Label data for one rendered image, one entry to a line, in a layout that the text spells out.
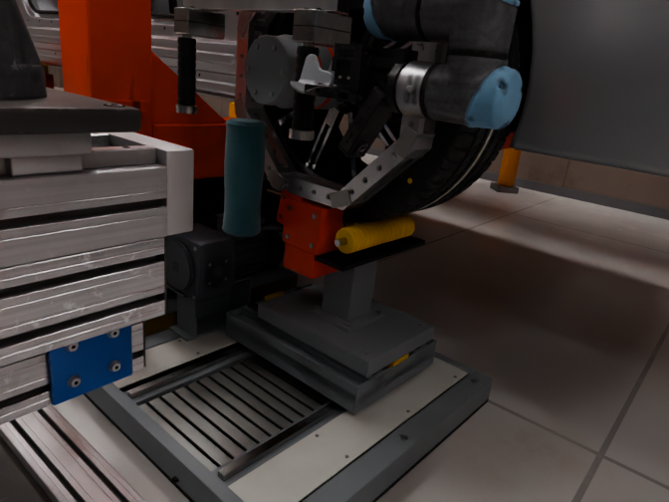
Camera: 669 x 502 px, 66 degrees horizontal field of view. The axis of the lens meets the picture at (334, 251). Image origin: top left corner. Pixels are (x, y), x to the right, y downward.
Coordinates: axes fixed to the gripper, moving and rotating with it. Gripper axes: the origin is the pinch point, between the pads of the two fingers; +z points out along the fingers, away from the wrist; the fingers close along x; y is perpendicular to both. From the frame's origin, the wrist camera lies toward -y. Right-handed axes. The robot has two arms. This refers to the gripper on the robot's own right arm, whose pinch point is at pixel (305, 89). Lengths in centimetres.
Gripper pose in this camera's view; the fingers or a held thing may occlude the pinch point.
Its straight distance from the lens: 90.0
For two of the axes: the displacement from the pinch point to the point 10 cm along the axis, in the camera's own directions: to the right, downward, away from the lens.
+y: 1.0, -9.4, -3.3
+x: -6.5, 1.8, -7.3
